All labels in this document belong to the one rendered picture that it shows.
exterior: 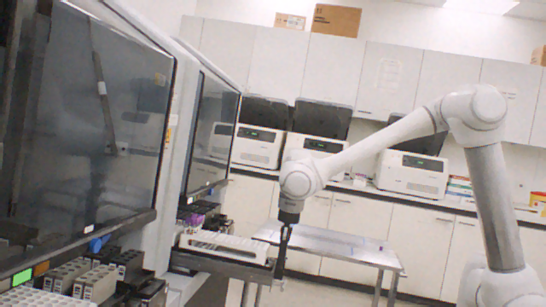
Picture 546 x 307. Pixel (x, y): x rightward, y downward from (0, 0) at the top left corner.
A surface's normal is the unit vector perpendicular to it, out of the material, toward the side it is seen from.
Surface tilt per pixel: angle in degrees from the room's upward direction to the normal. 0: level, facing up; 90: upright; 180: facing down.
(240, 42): 90
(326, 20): 90
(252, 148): 90
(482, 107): 82
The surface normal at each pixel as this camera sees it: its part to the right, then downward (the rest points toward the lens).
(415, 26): -0.13, 0.03
